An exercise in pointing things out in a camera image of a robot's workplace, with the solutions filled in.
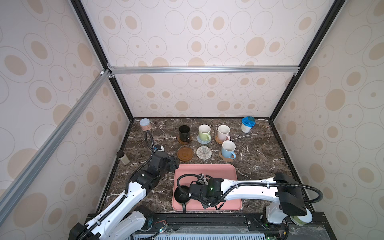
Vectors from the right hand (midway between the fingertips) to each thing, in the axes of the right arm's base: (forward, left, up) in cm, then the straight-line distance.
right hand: (209, 198), depth 77 cm
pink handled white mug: (+40, -9, +6) cm, 42 cm away
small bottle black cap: (+19, +52, +6) cm, 56 cm away
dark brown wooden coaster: (+38, +19, -3) cm, 42 cm away
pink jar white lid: (+48, +46, +2) cm, 67 cm away
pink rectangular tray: (+18, -12, -5) cm, 22 cm away
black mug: (+39, +17, +6) cm, 43 cm away
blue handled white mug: (+31, -12, +2) cm, 33 cm away
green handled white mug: (+40, +4, +6) cm, 40 cm away
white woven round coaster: (+30, +3, -4) cm, 31 cm away
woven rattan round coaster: (+41, -6, -4) cm, 41 cm away
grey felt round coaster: (+39, +5, -4) cm, 39 cm away
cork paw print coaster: (+26, -11, -4) cm, 28 cm away
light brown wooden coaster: (+28, +16, -4) cm, 33 cm away
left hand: (+16, +17, +12) cm, 26 cm away
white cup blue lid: (+51, -27, +5) cm, 58 cm away
